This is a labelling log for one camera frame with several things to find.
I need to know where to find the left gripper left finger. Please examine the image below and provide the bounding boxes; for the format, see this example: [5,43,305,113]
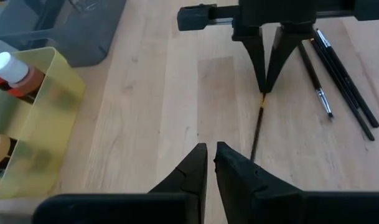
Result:
[147,142,208,224]

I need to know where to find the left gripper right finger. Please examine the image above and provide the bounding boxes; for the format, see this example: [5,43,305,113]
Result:
[213,141,306,224]

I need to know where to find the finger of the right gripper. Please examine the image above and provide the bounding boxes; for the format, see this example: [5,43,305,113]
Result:
[265,23,316,94]
[232,25,268,94]

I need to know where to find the short black paintbrush silver ferrule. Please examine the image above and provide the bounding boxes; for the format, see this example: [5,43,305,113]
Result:
[297,42,335,119]

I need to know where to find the long black paintbrush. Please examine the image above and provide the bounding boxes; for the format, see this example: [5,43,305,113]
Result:
[309,37,376,142]
[314,28,379,129]

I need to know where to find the black paintbrush gold ferrule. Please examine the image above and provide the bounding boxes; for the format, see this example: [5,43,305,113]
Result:
[250,92,267,162]

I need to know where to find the brown paint bottle white cap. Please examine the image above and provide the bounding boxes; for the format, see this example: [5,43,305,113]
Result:
[0,51,46,105]

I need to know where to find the yellow translucent plastic bin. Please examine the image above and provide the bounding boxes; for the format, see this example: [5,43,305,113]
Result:
[0,46,87,200]

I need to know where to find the grey plastic bin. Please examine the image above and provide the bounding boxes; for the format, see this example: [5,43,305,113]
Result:
[0,0,128,68]

